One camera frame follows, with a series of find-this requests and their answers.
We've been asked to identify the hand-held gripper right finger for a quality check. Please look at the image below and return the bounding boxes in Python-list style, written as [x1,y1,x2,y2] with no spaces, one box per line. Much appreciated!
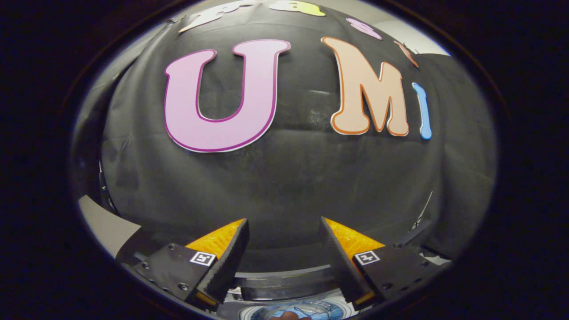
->
[320,216,445,311]

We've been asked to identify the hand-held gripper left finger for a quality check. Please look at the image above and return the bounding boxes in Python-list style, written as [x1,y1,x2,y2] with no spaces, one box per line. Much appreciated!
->
[133,218,250,312]

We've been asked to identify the dark glass washing machine lid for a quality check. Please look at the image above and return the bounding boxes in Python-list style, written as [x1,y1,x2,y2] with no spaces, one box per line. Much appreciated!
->
[147,156,418,272]

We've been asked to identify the dark grey washing machine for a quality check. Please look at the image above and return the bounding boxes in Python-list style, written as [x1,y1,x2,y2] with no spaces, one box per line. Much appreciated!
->
[218,264,356,320]

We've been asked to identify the light blue shirt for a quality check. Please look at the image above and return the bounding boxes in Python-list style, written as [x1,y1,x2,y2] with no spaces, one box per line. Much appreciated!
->
[251,304,343,320]

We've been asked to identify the thin metal stand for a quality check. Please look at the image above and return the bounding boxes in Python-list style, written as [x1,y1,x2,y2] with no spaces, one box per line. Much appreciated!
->
[410,190,434,232]

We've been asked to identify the grey and beige cabinet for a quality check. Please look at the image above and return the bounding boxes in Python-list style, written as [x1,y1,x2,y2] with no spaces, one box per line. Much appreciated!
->
[78,195,147,263]

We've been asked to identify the thin black stand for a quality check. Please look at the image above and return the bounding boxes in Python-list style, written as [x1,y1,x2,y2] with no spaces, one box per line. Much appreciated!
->
[97,160,117,215]

